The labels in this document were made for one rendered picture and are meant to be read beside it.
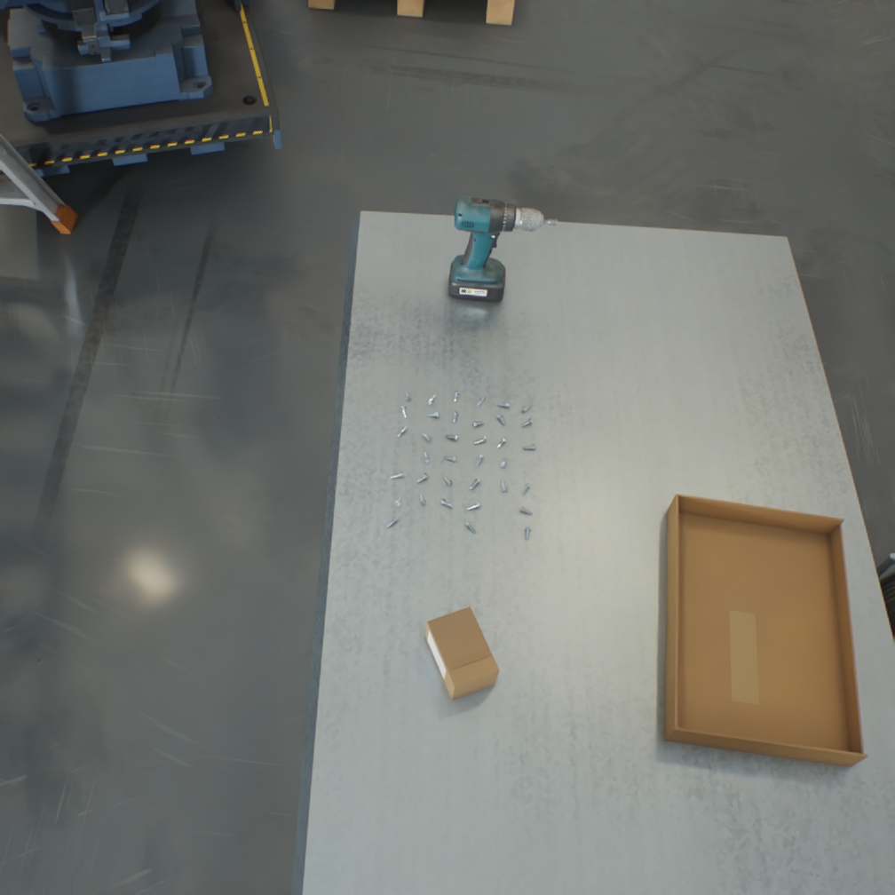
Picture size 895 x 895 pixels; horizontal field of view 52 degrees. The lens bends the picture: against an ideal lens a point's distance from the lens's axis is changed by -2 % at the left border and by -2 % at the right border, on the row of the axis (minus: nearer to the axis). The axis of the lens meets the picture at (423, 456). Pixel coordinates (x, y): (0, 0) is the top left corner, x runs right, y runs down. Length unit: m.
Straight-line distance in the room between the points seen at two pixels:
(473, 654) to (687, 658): 0.36
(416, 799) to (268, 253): 1.93
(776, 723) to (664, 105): 2.59
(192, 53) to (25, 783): 2.01
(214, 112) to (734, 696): 2.15
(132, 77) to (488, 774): 2.18
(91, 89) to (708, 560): 2.13
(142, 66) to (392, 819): 2.18
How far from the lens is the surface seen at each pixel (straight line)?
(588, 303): 1.99
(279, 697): 2.20
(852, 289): 3.26
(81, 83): 2.95
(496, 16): 3.98
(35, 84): 3.04
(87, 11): 2.38
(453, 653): 1.47
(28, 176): 2.96
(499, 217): 1.81
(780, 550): 1.76
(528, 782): 1.49
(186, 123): 2.89
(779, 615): 1.70
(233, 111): 2.91
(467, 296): 1.94
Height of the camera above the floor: 2.08
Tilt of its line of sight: 57 degrees down
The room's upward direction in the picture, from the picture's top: 5 degrees clockwise
